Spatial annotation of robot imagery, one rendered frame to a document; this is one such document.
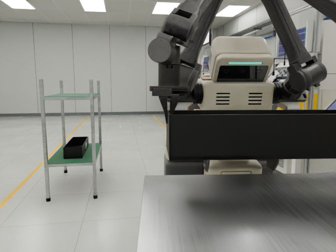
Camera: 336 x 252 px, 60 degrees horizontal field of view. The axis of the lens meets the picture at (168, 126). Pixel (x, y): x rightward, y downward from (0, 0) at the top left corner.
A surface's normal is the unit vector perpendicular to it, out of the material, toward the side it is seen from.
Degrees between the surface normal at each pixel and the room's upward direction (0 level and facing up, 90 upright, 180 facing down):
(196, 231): 0
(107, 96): 90
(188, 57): 76
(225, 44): 43
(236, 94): 98
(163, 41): 88
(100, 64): 90
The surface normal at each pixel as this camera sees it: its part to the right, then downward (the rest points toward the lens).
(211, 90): 0.04, 0.28
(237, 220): 0.00, -0.99
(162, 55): -0.24, 0.11
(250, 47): 0.03, -0.63
